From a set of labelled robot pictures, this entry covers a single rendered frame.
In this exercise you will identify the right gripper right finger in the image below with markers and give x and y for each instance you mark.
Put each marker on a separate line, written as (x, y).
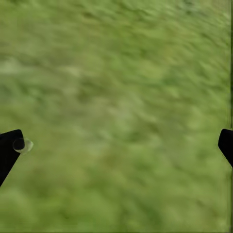
(225, 143)

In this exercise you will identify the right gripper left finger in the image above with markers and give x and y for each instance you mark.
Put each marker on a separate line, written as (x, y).
(12, 144)

